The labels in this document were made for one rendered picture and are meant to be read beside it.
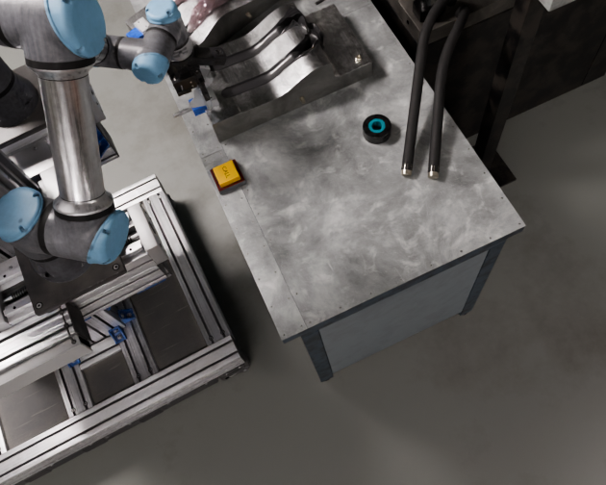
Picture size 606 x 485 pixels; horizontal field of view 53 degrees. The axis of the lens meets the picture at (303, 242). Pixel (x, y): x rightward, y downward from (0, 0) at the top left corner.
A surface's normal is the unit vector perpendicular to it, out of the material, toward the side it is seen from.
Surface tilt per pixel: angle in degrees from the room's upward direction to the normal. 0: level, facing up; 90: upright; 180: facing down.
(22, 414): 0
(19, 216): 7
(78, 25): 84
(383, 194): 0
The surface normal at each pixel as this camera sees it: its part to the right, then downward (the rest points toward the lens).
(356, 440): -0.11, -0.40
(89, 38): 0.97, 0.04
